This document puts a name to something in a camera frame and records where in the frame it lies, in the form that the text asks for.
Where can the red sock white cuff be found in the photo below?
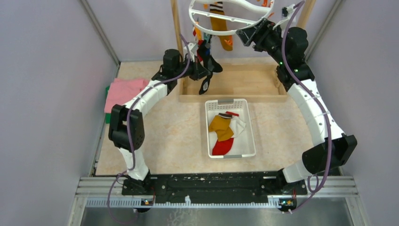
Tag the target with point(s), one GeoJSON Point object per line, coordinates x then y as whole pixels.
{"type": "Point", "coordinates": [222, 148]}

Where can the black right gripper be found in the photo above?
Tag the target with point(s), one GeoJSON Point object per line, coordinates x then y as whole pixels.
{"type": "Point", "coordinates": [258, 33]}

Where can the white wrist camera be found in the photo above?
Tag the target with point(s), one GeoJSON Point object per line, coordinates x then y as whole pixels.
{"type": "Point", "coordinates": [289, 14]}
{"type": "Point", "coordinates": [192, 50]}

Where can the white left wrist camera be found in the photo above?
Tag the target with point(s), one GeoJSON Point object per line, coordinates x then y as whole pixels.
{"type": "Point", "coordinates": [192, 50]}

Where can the mustard yellow sock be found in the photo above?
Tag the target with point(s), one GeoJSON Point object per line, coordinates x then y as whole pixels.
{"type": "Point", "coordinates": [220, 124]}
{"type": "Point", "coordinates": [220, 25]}

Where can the white plastic basket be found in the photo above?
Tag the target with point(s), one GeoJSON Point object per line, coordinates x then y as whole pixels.
{"type": "Point", "coordinates": [243, 145]}

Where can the black sock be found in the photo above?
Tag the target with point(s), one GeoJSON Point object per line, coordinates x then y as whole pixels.
{"type": "Point", "coordinates": [204, 52]}

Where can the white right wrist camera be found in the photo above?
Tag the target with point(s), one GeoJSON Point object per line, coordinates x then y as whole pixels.
{"type": "Point", "coordinates": [289, 14]}

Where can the green folded towel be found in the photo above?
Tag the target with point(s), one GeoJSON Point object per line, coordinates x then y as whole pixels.
{"type": "Point", "coordinates": [107, 118]}

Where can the aluminium rail frame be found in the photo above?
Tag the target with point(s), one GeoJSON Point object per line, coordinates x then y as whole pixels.
{"type": "Point", "coordinates": [99, 201]}

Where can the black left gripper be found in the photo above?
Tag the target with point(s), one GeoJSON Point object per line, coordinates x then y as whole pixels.
{"type": "Point", "coordinates": [199, 71]}

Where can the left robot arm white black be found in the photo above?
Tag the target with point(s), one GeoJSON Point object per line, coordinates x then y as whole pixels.
{"type": "Point", "coordinates": [126, 129]}

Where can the wooden hanger stand frame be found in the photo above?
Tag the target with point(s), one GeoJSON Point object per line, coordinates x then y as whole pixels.
{"type": "Point", "coordinates": [256, 82]}

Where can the white round clip hanger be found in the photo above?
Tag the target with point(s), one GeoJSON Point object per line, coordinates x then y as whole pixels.
{"type": "Point", "coordinates": [261, 10]}

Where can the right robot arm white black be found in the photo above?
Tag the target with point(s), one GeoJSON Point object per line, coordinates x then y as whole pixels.
{"type": "Point", "coordinates": [332, 147]}

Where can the pink folded towel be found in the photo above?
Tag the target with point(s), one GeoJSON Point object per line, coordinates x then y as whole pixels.
{"type": "Point", "coordinates": [121, 91]}

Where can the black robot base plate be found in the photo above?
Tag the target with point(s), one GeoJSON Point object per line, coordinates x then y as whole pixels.
{"type": "Point", "coordinates": [214, 188]}

